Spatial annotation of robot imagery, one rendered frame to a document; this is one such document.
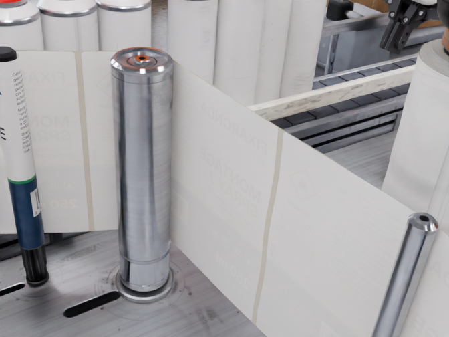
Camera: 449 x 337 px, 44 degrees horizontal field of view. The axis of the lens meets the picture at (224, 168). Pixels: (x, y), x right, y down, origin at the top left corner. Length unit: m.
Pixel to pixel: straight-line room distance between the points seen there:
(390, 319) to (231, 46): 0.40
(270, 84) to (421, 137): 0.29
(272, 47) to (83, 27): 0.23
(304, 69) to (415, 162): 0.30
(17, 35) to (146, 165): 0.19
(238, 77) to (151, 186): 0.27
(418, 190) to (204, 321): 0.18
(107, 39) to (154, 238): 0.22
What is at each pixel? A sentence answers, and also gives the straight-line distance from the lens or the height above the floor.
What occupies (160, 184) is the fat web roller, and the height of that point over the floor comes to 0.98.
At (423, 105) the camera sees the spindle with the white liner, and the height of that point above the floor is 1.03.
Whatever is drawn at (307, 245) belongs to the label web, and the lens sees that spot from 0.30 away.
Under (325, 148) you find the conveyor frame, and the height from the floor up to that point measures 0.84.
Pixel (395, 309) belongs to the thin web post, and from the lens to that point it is 0.26.
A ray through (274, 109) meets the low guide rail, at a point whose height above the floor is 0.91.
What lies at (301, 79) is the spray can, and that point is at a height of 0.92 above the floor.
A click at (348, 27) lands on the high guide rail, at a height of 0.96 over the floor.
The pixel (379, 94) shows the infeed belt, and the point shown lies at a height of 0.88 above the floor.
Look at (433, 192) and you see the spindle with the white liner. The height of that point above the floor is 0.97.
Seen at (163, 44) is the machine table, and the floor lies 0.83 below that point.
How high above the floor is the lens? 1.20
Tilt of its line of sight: 33 degrees down
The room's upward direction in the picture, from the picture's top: 5 degrees clockwise
